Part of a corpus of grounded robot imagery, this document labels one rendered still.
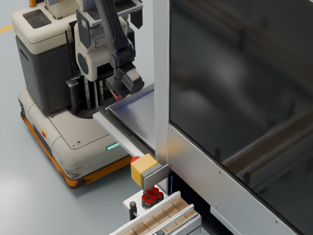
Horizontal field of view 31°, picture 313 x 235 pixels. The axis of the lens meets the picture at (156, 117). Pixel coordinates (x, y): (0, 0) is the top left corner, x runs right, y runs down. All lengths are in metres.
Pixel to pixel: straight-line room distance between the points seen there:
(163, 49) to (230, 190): 0.42
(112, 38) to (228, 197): 0.68
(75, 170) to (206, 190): 1.31
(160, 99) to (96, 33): 0.97
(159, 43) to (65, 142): 1.49
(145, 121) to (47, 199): 1.08
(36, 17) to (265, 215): 1.70
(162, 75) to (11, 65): 2.42
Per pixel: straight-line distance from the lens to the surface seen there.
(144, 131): 2.08
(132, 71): 1.97
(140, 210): 1.85
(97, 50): 2.58
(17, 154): 3.29
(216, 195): 1.63
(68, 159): 2.85
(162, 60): 1.52
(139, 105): 2.18
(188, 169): 1.69
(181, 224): 1.76
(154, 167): 1.76
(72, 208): 2.99
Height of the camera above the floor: 2.37
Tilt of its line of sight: 44 degrees down
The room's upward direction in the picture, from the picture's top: 1 degrees counter-clockwise
